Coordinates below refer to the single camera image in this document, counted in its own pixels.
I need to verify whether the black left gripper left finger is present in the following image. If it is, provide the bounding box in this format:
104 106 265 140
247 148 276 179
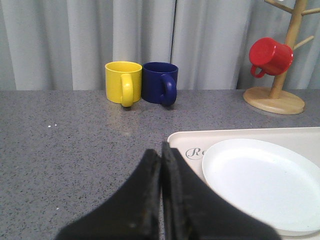
56 149 161 240

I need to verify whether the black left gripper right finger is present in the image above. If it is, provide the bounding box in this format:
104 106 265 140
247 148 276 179
161 142 280 240

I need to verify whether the white round plate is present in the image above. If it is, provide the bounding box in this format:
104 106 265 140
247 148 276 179
202 139 320 236

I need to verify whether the dark blue mug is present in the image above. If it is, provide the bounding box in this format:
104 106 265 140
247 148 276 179
141 62 179 106

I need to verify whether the yellow mug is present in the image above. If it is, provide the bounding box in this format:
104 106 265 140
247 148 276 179
105 61 142 108

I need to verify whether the wooden mug tree stand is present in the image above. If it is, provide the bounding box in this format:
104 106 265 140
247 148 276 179
243 0 320 115

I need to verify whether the red mug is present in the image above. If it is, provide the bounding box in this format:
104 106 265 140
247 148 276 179
249 37 294 78

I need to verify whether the grey curtain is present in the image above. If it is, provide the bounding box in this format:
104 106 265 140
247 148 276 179
0 0 320 91

